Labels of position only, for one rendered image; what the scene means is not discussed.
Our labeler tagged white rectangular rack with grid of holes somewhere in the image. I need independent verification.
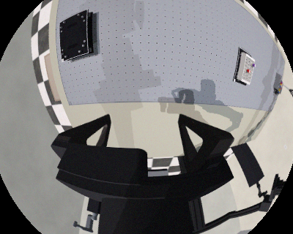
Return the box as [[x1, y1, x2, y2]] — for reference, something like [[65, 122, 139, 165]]
[[237, 53, 255, 84]]

